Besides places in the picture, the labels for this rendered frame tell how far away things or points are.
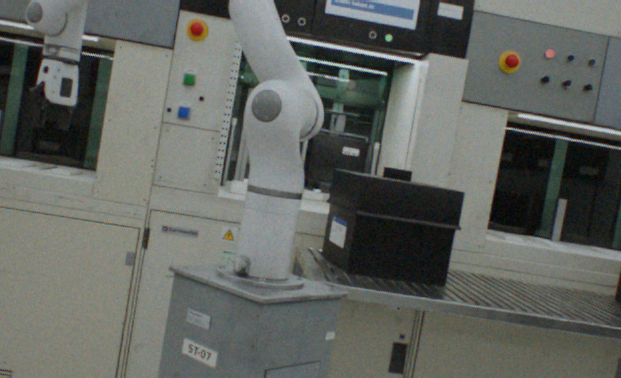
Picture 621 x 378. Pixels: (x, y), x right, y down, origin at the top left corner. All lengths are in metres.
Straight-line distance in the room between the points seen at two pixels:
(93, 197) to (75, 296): 0.30
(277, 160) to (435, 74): 0.91
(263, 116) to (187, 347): 0.51
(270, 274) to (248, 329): 0.15
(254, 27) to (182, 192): 0.83
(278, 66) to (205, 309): 0.54
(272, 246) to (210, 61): 0.90
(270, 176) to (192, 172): 0.78
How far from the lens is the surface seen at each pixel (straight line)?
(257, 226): 1.58
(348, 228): 1.96
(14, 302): 2.46
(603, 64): 2.58
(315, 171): 2.85
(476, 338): 2.51
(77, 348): 2.45
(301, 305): 1.57
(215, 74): 2.33
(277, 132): 1.52
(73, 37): 1.90
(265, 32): 1.63
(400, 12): 2.40
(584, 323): 1.93
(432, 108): 2.34
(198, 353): 1.61
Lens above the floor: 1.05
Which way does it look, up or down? 3 degrees down
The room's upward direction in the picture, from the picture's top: 10 degrees clockwise
